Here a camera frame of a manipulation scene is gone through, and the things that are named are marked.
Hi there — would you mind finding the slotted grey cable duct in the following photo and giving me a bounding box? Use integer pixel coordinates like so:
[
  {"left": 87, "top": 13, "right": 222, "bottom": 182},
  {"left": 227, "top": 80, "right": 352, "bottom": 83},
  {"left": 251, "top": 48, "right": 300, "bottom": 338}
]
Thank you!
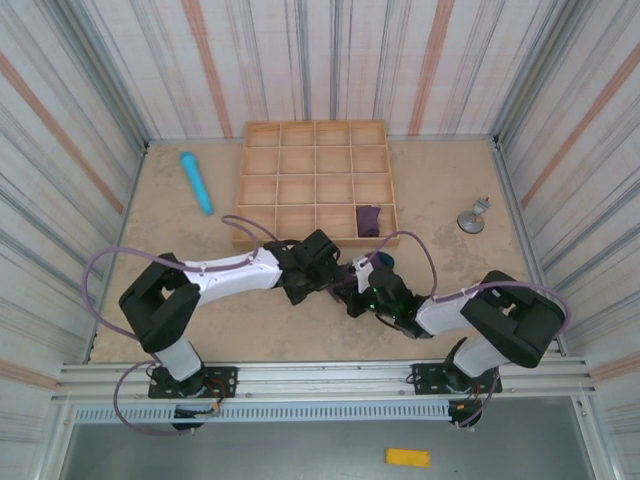
[{"left": 72, "top": 402, "right": 454, "bottom": 424}]

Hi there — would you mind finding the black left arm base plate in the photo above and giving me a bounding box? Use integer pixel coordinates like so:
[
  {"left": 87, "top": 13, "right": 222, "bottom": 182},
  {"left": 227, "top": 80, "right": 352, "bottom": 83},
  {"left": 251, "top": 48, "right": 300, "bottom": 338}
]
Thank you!
[{"left": 148, "top": 366, "right": 239, "bottom": 400}]

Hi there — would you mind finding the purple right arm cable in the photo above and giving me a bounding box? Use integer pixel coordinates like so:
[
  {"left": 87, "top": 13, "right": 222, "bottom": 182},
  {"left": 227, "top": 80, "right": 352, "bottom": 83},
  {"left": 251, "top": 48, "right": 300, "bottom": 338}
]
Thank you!
[{"left": 368, "top": 230, "right": 572, "bottom": 430}]

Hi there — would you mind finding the purple ribbed sock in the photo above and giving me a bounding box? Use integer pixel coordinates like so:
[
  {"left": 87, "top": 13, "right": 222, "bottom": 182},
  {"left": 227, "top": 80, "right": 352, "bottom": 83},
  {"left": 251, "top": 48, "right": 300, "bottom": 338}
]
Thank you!
[
  {"left": 327, "top": 252, "right": 397, "bottom": 304},
  {"left": 355, "top": 204, "right": 382, "bottom": 238}
]

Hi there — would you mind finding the wooden compartment tray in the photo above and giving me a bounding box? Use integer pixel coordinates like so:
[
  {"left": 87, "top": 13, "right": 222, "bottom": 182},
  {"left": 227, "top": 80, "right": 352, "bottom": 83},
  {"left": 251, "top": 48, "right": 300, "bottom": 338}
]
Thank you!
[{"left": 231, "top": 119, "right": 401, "bottom": 250}]

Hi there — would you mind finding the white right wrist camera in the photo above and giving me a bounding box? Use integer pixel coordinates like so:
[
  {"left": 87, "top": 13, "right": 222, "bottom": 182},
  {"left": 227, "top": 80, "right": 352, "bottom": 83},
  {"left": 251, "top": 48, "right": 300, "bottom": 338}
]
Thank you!
[{"left": 351, "top": 255, "right": 377, "bottom": 291}]

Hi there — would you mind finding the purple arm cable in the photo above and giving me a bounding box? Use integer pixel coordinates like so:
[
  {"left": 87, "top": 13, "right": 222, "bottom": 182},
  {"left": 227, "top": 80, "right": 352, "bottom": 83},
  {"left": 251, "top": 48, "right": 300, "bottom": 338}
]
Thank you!
[
  {"left": 368, "top": 230, "right": 572, "bottom": 430},
  {"left": 82, "top": 214, "right": 261, "bottom": 436}
]

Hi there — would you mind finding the aluminium mounting rail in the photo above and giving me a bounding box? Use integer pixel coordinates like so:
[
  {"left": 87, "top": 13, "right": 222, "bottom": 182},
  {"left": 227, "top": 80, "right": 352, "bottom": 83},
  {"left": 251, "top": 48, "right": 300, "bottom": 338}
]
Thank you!
[{"left": 49, "top": 355, "right": 599, "bottom": 406}]

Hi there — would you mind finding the yellow block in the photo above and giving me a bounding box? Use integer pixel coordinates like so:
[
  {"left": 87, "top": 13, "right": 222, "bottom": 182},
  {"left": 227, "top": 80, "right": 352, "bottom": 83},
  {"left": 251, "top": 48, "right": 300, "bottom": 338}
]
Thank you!
[{"left": 384, "top": 448, "right": 432, "bottom": 469}]

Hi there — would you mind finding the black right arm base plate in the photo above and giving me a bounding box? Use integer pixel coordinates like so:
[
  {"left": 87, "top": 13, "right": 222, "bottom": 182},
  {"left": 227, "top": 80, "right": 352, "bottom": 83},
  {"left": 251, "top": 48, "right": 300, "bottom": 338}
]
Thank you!
[{"left": 410, "top": 363, "right": 503, "bottom": 396}]

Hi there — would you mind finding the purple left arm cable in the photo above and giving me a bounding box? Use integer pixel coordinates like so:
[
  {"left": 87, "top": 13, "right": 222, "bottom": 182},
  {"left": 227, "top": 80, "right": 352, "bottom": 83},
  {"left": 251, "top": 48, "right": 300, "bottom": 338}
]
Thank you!
[{"left": 82, "top": 214, "right": 261, "bottom": 436}]

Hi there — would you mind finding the light blue plastic tube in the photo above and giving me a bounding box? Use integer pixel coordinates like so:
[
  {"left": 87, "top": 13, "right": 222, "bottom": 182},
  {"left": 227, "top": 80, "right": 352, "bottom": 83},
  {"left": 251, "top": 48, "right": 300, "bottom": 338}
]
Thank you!
[{"left": 179, "top": 151, "right": 215, "bottom": 217}]

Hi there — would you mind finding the small grey metal stand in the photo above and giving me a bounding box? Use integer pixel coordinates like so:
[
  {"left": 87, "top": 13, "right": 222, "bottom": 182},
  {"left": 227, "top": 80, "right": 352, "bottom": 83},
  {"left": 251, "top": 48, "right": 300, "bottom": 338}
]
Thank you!
[{"left": 457, "top": 196, "right": 492, "bottom": 235}]

